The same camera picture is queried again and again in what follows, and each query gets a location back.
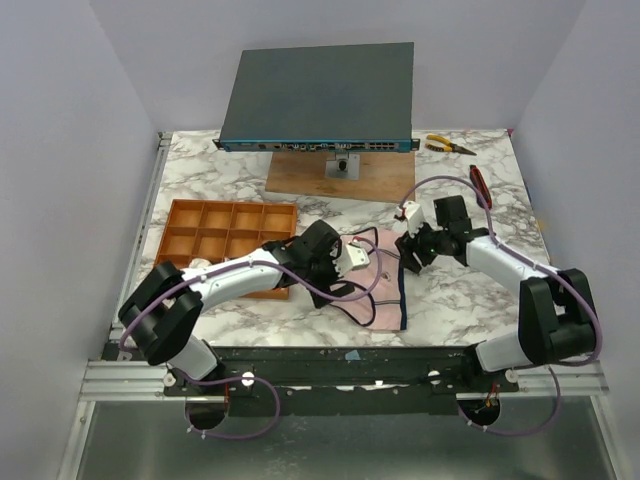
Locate pink navy-trimmed underwear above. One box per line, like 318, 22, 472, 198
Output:
331, 227, 408, 332

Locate white pink-trimmed underwear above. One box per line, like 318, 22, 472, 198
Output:
188, 258, 212, 269

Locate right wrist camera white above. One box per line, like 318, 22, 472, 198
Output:
394, 200, 425, 238

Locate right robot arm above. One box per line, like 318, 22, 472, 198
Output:
395, 195, 600, 392

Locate red black utility knife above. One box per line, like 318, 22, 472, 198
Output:
469, 165, 493, 210

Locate aluminium frame rail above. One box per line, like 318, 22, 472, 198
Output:
79, 132, 172, 402

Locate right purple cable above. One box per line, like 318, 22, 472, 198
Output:
397, 176, 604, 367

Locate yellow handled pliers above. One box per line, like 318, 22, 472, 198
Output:
425, 134, 476, 156

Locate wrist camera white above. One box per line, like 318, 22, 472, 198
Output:
394, 200, 425, 238
332, 240, 370, 277

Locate black mounting rail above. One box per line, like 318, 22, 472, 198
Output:
164, 347, 519, 417

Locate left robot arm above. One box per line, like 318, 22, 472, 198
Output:
118, 220, 378, 395

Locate grey metal stand bracket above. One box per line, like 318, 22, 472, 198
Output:
325, 153, 360, 181

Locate wooden base board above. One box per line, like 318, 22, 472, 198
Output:
265, 152, 416, 203

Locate network switch grey blue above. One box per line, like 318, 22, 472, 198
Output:
214, 42, 420, 153

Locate brown compartment tray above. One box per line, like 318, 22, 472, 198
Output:
155, 199, 297, 269

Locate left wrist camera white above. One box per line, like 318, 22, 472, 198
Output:
332, 240, 370, 277

